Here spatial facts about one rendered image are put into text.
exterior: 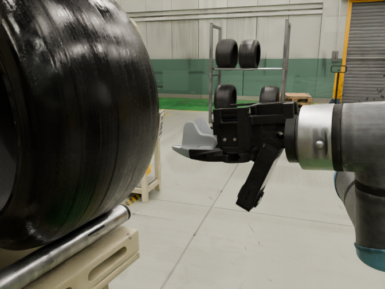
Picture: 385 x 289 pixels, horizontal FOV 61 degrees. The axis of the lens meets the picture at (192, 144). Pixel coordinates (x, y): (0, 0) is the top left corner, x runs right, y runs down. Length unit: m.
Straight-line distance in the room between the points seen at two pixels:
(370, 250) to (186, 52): 11.75
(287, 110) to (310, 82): 10.94
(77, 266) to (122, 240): 0.12
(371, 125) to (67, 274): 0.58
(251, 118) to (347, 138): 0.13
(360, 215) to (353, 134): 0.11
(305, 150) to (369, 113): 0.08
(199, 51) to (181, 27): 1.04
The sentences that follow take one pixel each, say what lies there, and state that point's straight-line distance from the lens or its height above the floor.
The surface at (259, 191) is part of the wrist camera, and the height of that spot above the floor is 1.07.
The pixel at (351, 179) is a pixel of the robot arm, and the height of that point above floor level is 1.08.
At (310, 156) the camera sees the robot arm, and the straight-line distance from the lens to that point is 0.44.
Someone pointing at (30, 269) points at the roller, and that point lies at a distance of 0.67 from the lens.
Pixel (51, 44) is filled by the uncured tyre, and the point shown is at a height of 1.28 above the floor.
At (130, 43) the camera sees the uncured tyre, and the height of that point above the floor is 1.29.
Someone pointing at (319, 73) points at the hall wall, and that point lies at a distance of 11.39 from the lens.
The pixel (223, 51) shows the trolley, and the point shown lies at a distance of 5.84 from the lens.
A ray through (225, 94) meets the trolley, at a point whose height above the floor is 0.72.
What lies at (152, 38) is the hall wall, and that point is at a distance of 12.62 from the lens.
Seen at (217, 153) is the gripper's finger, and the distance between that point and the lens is 0.48.
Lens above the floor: 1.26
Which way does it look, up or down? 14 degrees down
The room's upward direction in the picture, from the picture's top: straight up
